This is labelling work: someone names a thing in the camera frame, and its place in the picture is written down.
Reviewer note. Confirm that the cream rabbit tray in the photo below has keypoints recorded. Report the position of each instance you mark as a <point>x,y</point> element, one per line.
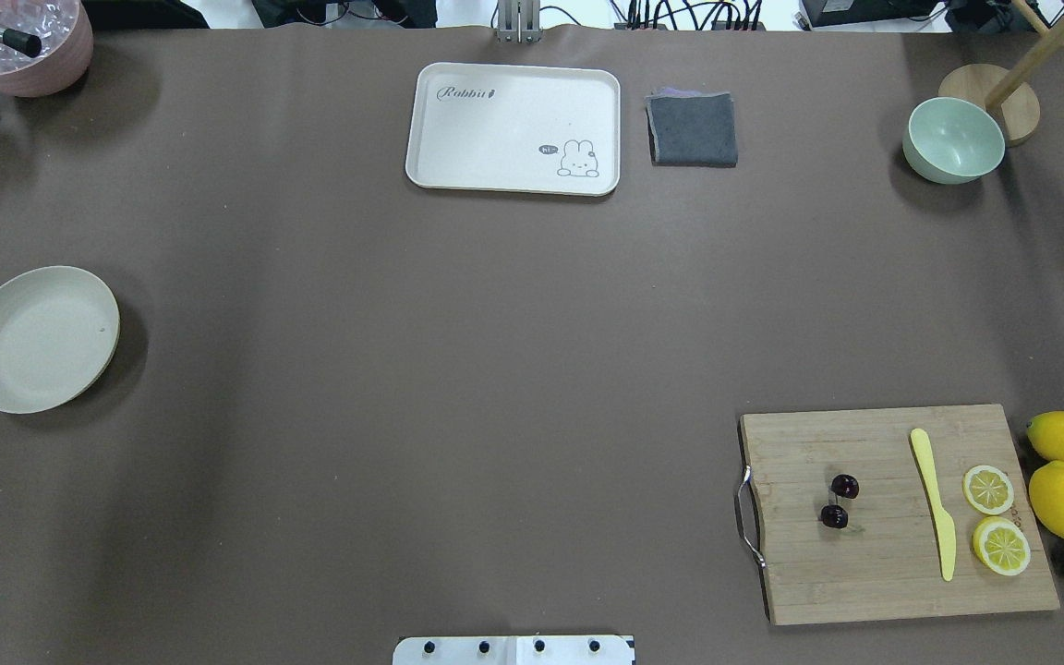
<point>515,128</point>

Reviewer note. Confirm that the dark red cherry upper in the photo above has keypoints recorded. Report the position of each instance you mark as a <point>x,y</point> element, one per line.
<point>845,486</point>

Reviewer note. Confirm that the dark red cherry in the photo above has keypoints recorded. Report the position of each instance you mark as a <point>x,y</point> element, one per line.
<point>845,486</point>
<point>834,516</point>

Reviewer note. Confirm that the dark red cherry lower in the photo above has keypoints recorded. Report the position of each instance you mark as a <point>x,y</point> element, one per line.
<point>834,516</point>

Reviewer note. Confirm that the grey folded cloth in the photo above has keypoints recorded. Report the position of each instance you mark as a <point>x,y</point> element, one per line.
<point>692,129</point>

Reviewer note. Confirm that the yellow plastic knife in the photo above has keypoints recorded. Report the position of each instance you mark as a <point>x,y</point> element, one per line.
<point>944,525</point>

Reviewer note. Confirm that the wooden cutting board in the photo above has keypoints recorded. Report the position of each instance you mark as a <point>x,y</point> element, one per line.
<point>884,564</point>

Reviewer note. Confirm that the mint green bowl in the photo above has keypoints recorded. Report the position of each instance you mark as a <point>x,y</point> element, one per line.
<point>950,141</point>

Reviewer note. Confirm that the upper lemon slice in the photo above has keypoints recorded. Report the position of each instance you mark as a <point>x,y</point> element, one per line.
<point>988,490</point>

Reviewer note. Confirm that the lemon slice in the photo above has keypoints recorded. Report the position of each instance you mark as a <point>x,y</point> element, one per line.
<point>1001,546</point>
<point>988,490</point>

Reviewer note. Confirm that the cream round plate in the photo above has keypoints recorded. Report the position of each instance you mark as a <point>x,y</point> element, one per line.
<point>59,327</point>

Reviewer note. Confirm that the lower lemon slice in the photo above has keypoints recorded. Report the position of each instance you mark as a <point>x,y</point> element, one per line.
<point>1001,546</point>

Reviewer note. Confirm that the wooden cup tree stand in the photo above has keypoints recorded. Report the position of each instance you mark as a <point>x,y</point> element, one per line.
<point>1005,93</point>

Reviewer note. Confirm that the pink bowl with ice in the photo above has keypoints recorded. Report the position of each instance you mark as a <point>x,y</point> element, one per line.
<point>45,46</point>

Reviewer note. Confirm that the aluminium frame post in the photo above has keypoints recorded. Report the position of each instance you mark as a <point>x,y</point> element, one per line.
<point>518,21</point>

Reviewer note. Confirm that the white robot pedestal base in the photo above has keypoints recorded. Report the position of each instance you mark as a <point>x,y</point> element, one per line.
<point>516,649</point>

